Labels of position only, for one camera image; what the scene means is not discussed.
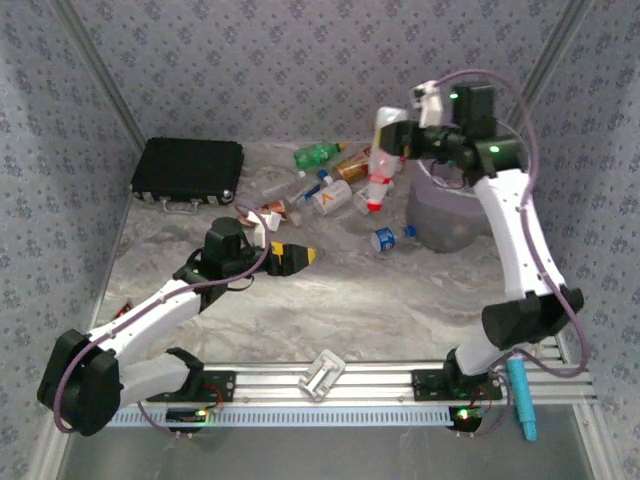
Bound clear bottle red cap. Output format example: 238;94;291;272
367;106;409;214

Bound crushed copper-coloured bottle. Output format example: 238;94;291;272
236;199;290;232

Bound orange juice bottle red label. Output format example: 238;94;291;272
332;146;374;184

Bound clear bottle blue cap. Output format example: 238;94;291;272
287;168;335;227

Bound clear bottle white cap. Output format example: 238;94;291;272
259;170;307;201

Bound clear bottle red white label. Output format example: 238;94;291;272
352;180;396;215

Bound white bottle orange logo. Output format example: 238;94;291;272
312;179;354;217

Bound translucent purple plastic bin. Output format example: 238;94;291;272
405;117;532;253

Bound green plastic bottle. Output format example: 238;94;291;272
293;141;347;171

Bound clear bottle blue label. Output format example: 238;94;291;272
369;224;417;255

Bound black hard case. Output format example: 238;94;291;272
130;136;246;216

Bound small black circuit board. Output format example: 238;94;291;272
165;407;209;435
448;404;484;435

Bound turquoise pen-shaped tool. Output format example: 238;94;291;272
505;358;539;442

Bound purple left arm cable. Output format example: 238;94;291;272
53;202;274;439

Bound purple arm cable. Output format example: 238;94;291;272
432;68;591;439
53;202;274;439

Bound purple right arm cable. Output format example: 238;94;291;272
432;68;591;439

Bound aluminium side rail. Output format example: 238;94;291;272
539;334;570;364
89;192;135;331

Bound white plastic bracket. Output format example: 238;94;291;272
298;348;347;403

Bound aluminium corner post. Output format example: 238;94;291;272
52;0;147;151
509;0;596;121

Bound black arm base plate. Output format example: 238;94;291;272
146;368;237;404
410;368;504;402

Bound aluminium mounting rail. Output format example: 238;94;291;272
144;360;600;407

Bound white slotted cable duct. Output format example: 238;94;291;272
108;403;464;429

